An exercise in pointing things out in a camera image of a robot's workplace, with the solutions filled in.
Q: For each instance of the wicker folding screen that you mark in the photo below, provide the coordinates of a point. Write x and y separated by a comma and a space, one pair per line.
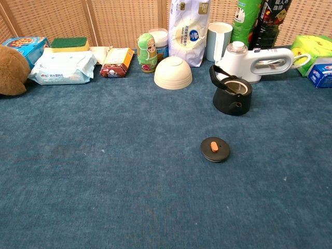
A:
116, 20

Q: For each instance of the black lid orange knob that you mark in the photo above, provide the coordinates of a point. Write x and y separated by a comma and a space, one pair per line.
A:
207, 151

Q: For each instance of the light blue wet wipes pack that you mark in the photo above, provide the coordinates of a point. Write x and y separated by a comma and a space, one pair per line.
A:
62, 67

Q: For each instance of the white plastic pack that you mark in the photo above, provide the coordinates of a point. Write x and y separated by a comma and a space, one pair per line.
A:
99, 53

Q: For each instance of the dark coffee drink bottle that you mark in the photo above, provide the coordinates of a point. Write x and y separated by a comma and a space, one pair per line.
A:
269, 26

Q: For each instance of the green yellow sponge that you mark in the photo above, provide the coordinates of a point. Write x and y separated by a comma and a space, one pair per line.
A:
68, 44

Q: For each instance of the green chip can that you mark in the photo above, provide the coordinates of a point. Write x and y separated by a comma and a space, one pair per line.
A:
241, 26

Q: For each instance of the white paper bag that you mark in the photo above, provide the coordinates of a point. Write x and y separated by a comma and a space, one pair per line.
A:
188, 33

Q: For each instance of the green tissue pack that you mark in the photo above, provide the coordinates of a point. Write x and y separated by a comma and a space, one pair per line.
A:
311, 44

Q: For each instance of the blue table cloth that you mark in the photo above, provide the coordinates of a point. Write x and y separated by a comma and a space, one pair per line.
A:
103, 168

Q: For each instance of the blue white toothpaste box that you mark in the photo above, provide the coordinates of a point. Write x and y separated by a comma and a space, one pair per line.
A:
321, 76

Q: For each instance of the white lidded jar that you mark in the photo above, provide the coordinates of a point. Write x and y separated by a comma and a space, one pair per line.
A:
160, 39

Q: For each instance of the cream ceramic bowl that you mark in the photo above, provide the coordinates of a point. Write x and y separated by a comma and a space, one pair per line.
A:
172, 75

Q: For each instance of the brown plush toy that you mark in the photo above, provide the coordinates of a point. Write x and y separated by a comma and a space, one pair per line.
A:
11, 70

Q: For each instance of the white handheld garment steamer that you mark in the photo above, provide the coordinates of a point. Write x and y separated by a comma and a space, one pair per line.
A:
238, 61

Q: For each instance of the green matryoshka doll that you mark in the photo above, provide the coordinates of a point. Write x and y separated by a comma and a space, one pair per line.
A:
146, 52

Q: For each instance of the black cast iron teapot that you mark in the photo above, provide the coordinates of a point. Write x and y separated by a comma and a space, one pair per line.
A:
225, 103

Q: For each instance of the brown orange snack box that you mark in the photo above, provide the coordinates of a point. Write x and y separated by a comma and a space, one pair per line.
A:
116, 62

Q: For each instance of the blue cookie box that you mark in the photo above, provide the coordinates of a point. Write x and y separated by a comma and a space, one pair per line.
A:
26, 46

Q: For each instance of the light blue white mug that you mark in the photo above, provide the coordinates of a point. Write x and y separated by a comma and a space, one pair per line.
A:
216, 41

